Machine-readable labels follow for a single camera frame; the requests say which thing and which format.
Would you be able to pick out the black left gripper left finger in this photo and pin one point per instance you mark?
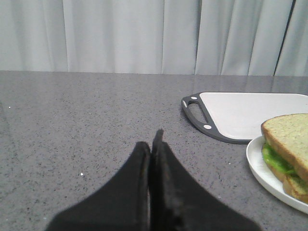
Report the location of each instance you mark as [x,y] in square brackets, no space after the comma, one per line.
[120,205]

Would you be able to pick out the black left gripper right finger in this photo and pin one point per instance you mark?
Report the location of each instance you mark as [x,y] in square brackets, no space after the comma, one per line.
[179,203]

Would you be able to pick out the green lettuce leaf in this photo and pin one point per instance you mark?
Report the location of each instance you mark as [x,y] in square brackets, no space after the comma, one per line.
[279,167]

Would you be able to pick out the toasted bread slice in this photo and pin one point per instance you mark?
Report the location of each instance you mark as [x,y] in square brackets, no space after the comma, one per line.
[292,185]
[287,135]

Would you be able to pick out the white round plate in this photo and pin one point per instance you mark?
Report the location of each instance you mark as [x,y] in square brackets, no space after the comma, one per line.
[265,176]

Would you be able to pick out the white curtain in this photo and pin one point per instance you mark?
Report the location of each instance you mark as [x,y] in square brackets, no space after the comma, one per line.
[203,37]

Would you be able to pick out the white cutting board grey handle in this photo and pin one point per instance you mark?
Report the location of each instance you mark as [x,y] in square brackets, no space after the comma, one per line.
[236,117]

